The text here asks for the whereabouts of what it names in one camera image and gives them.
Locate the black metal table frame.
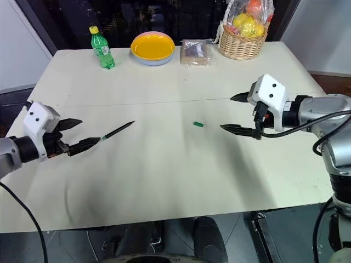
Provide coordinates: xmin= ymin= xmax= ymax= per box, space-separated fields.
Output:
xmin=248 ymin=209 xmax=278 ymax=263

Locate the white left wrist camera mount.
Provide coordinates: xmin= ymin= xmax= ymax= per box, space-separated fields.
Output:
xmin=22 ymin=100 xmax=61 ymax=162

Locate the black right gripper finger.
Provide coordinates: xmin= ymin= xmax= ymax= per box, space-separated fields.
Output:
xmin=230 ymin=92 xmax=251 ymax=105
xmin=219 ymin=123 xmax=260 ymax=139

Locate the orange fruit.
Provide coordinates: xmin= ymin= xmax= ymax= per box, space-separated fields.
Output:
xmin=246 ymin=0 xmax=263 ymax=14

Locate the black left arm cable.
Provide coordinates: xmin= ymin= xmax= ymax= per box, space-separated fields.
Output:
xmin=0 ymin=181 xmax=46 ymax=263

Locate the pink plate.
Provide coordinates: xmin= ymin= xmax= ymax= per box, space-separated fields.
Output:
xmin=137 ymin=31 xmax=171 ymax=38

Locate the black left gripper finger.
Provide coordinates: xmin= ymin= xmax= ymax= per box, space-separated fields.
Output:
xmin=67 ymin=136 xmax=103 ymax=158
xmin=59 ymin=118 xmax=83 ymax=132

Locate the light blue plate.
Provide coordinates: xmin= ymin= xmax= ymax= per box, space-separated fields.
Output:
xmin=132 ymin=51 xmax=177 ymax=67

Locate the black robot body cable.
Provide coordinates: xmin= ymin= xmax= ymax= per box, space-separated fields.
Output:
xmin=312 ymin=196 xmax=335 ymax=263

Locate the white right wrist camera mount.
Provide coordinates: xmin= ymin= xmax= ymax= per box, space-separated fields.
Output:
xmin=247 ymin=73 xmax=292 ymax=133

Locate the brown packet in clear wrap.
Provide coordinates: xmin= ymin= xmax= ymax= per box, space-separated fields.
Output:
xmin=179 ymin=39 xmax=213 ymax=66

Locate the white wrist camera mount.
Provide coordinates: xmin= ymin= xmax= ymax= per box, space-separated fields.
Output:
xmin=22 ymin=100 xmax=61 ymax=162
xmin=247 ymin=73 xmax=292 ymax=133

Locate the woven wicker basket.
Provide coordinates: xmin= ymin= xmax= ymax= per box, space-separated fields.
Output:
xmin=218 ymin=24 xmax=268 ymax=61

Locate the clear plastic fruit bag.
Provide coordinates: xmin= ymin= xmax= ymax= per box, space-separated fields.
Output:
xmin=223 ymin=0 xmax=276 ymax=38

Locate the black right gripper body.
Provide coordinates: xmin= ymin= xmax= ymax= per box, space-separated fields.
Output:
xmin=247 ymin=90 xmax=275 ymax=139

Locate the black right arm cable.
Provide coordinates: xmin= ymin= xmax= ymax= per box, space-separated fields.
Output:
xmin=256 ymin=110 xmax=351 ymax=139

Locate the white lace ribbon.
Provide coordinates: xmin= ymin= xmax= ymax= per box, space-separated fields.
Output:
xmin=213 ymin=7 xmax=229 ymax=44

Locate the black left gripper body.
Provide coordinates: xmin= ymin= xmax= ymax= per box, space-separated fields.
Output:
xmin=43 ymin=118 xmax=72 ymax=159

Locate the green plastic soda bottle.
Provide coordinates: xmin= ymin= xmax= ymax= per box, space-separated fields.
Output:
xmin=89 ymin=25 xmax=116 ymax=70

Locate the black pen with green band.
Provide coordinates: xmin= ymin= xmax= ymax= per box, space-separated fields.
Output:
xmin=100 ymin=120 xmax=136 ymax=142

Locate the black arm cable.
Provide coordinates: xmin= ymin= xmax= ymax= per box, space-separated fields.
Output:
xmin=0 ymin=181 xmax=46 ymax=263
xmin=256 ymin=110 xmax=351 ymax=139

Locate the dark rounded shape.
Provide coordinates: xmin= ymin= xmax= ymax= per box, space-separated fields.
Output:
xmin=191 ymin=215 xmax=229 ymax=263

